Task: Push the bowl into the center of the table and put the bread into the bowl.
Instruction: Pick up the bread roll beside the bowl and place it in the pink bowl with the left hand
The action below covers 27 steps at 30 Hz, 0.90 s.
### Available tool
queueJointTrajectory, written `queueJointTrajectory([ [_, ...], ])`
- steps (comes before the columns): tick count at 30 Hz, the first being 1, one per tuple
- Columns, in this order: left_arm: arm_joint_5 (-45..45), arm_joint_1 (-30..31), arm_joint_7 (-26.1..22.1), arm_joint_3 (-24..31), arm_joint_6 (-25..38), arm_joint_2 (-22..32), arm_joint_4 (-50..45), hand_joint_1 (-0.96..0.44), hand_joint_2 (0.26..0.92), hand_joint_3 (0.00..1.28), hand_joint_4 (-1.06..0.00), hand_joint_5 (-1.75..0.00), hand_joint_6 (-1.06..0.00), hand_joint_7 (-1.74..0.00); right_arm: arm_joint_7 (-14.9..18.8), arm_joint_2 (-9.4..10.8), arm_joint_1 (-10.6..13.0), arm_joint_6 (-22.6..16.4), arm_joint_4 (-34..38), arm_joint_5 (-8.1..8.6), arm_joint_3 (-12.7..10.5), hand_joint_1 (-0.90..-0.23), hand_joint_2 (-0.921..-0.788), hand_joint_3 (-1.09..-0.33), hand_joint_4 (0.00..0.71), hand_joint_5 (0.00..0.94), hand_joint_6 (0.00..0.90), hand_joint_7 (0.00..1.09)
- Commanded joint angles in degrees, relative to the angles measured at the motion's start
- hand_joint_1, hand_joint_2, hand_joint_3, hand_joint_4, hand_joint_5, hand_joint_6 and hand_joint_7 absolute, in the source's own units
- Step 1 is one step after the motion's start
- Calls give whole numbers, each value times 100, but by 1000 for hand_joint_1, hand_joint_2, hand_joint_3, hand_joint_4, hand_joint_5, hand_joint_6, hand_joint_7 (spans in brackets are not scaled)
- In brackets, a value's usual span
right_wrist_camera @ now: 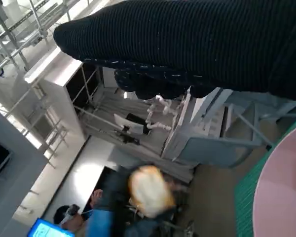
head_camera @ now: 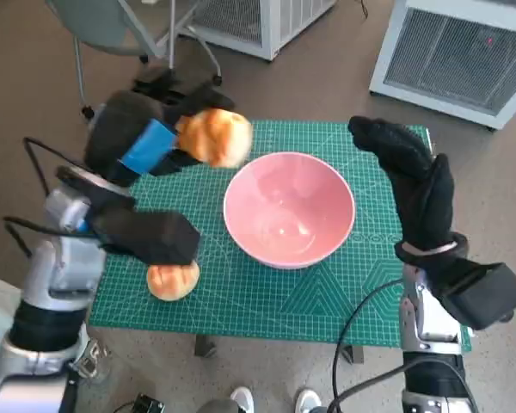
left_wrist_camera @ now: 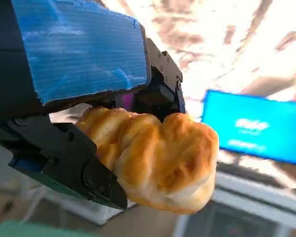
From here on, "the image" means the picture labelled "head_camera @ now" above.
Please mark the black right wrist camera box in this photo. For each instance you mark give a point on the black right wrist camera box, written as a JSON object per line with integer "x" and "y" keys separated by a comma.
{"x": 486, "y": 297}

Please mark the small black floor device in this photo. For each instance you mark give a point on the small black floor device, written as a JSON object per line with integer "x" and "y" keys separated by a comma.
{"x": 148, "y": 404}

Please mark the white shoe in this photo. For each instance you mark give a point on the white shoe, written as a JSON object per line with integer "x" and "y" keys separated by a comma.
{"x": 308, "y": 401}
{"x": 243, "y": 400}

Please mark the thin metal pole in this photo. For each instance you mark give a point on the thin metal pole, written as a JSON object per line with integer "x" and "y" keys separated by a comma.
{"x": 172, "y": 38}

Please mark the white mesh-front cabinet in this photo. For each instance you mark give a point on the white mesh-front cabinet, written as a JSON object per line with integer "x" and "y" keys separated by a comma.
{"x": 451, "y": 60}

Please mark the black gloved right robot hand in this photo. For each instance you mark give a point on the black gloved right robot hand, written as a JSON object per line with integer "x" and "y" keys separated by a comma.
{"x": 421, "y": 189}

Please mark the long orange toy bread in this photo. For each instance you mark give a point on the long orange toy bread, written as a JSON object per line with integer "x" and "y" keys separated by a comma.
{"x": 219, "y": 137}

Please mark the black table bracket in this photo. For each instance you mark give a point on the black table bracket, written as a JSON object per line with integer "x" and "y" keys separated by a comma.
{"x": 352, "y": 353}
{"x": 206, "y": 346}

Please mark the round scored toy bread bun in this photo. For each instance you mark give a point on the round scored toy bread bun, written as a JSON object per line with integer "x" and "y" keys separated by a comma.
{"x": 172, "y": 281}

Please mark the green cutting mat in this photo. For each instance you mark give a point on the green cutting mat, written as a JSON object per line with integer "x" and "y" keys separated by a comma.
{"x": 262, "y": 301}

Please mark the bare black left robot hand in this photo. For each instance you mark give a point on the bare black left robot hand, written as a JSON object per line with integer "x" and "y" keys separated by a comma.
{"x": 116, "y": 133}

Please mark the grey wheeled chair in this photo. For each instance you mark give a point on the grey wheeled chair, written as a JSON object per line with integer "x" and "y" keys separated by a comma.
{"x": 112, "y": 26}

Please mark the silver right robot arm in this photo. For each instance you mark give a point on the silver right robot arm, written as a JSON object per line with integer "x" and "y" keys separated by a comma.
{"x": 430, "y": 318}

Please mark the pink bowl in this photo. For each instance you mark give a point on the pink bowl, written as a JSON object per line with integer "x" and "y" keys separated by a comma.
{"x": 284, "y": 211}

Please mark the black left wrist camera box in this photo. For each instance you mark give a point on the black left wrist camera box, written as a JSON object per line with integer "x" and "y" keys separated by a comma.
{"x": 155, "y": 236}

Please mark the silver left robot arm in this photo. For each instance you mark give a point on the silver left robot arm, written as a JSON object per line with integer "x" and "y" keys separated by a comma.
{"x": 60, "y": 266}

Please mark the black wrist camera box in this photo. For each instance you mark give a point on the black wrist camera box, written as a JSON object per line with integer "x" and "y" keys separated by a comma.
{"x": 486, "y": 297}
{"x": 155, "y": 236}

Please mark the white louvred mesh cabinet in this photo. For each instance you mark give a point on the white louvred mesh cabinet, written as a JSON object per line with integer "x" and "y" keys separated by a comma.
{"x": 292, "y": 17}

